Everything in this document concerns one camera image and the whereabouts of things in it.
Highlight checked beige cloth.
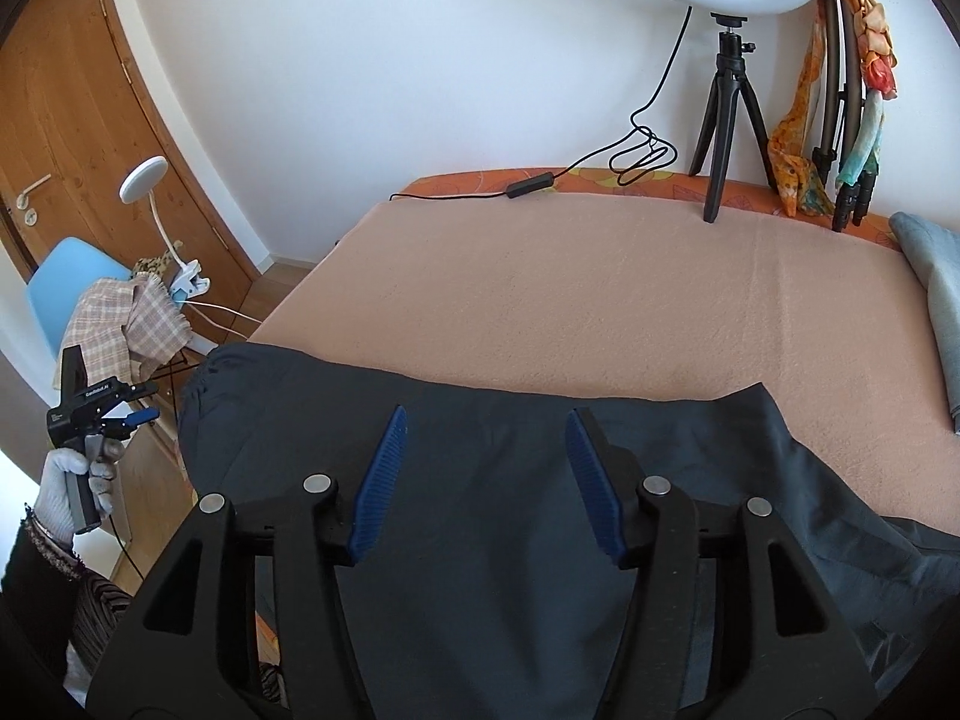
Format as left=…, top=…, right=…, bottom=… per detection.
left=58, top=274, right=188, bottom=383

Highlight white clip desk lamp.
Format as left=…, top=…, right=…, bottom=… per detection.
left=120, top=156, right=211, bottom=312

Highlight folded blue jeans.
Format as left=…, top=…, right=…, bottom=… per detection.
left=889, top=210, right=960, bottom=434

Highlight metal door handle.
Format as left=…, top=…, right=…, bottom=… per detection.
left=13, top=174, right=53, bottom=227

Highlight orange patterned scarf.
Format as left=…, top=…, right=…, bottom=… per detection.
left=769, top=0, right=897, bottom=218

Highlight dark grey pants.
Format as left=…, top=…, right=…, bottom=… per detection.
left=176, top=341, right=960, bottom=720

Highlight wooden door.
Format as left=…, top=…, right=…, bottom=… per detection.
left=0, top=0, right=263, bottom=301

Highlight light blue chair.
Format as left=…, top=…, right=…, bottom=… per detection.
left=26, top=236, right=188, bottom=406

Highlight small black tripod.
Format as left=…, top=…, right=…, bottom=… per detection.
left=688, top=11, right=777, bottom=224

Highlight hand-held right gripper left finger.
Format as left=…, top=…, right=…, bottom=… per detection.
left=86, top=405, right=410, bottom=720

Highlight black ring light cable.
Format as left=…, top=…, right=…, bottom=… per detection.
left=388, top=4, right=695, bottom=202

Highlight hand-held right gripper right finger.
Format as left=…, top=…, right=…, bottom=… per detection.
left=564, top=406, right=878, bottom=720

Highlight person's left forearm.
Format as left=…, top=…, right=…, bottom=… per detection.
left=0, top=510, right=83, bottom=691

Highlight person's left hand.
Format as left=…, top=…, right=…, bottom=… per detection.
left=34, top=446, right=121, bottom=541

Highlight person's striped clothing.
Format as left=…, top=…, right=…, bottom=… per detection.
left=64, top=570, right=286, bottom=706

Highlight white lamp cable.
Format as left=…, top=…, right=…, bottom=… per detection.
left=184, top=300, right=260, bottom=350

